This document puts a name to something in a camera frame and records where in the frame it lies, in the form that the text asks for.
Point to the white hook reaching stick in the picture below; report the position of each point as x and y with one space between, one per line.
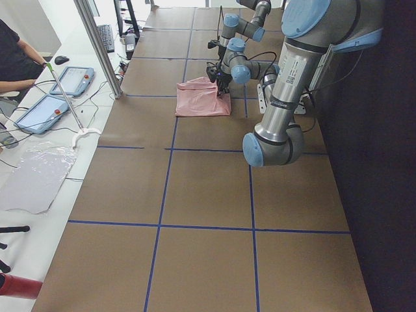
83 131

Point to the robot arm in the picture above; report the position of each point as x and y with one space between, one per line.
310 28
233 24

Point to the near blue teach pendant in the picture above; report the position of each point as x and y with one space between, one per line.
42 115

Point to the aluminium frame post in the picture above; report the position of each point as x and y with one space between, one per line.
87 18

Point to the black computer mouse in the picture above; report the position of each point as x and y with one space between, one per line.
61 60

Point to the black tripod leg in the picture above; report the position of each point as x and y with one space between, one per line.
14 229

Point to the seated person black shirt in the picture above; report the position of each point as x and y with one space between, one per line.
21 64

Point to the pink Snoopy t-shirt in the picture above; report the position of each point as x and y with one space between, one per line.
198 98

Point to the blue teach pendant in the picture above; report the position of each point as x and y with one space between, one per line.
75 80
42 115

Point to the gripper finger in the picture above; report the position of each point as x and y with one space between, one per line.
222 92

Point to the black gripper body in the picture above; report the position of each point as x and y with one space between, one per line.
221 52
223 81

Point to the far blue teach pendant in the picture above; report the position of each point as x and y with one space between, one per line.
75 80

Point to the red cylinder object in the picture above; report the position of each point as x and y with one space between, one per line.
19 287

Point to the black keyboard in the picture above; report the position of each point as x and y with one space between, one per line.
106 35

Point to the black monitor stand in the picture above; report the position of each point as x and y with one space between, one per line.
131 20

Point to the grey cardboard in plastic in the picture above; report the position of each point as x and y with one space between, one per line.
39 175

